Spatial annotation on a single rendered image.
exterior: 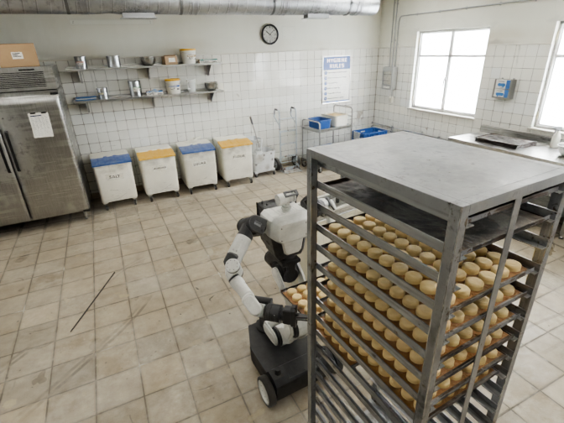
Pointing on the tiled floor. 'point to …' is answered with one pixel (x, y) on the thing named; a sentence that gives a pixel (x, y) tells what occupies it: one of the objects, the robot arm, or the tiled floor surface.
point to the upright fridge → (38, 149)
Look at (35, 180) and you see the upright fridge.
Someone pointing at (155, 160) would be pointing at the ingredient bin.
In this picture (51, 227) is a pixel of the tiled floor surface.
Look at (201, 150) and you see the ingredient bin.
